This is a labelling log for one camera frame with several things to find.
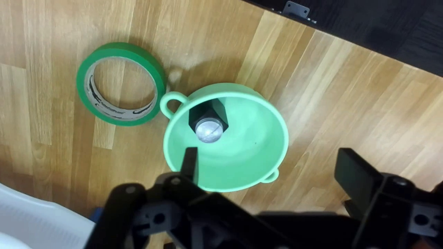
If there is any white plastic open drawer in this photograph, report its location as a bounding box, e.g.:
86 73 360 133
0 182 97 249

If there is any blue toy block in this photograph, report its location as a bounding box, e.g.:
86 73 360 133
89 206 106 228

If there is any green masking tape roll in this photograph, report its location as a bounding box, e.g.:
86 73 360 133
75 41 169 127

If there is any black can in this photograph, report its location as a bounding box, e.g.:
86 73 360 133
187 98 232 144

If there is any light green plastic bowl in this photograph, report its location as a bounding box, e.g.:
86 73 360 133
160 81 291 193

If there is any grey metal table frame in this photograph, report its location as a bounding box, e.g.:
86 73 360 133
281 0 321 25

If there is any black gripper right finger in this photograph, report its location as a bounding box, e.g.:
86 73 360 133
335 148 443 249

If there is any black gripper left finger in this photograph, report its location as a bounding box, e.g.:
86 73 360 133
88 146 297 249

